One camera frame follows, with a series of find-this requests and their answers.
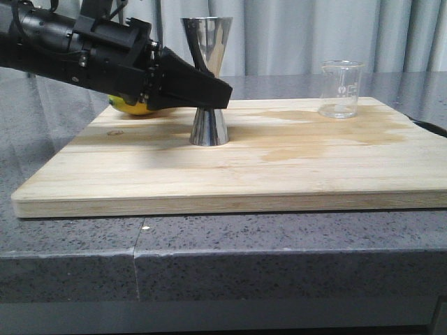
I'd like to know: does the yellow lemon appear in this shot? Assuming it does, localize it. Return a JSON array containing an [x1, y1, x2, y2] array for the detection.
[[108, 95, 153, 116]]

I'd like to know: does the wooden cutting board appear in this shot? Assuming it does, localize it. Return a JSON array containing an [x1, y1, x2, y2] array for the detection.
[[12, 97, 446, 218]]

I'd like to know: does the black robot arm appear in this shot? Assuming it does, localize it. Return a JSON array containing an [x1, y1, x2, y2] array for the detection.
[[1, 1, 232, 110]]

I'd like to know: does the grey curtain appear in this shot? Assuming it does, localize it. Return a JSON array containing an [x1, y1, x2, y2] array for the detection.
[[0, 0, 447, 78]]

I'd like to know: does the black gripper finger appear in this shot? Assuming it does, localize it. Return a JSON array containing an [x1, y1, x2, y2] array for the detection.
[[189, 43, 214, 77], [147, 47, 233, 110]]

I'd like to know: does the steel double jigger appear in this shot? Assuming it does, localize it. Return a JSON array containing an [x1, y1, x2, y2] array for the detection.
[[182, 17, 233, 147]]

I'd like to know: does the small glass beaker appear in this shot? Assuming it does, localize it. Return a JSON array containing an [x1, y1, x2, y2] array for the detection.
[[318, 60, 364, 119]]

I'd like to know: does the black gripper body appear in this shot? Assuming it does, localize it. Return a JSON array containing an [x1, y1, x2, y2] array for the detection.
[[73, 15, 161, 105]]

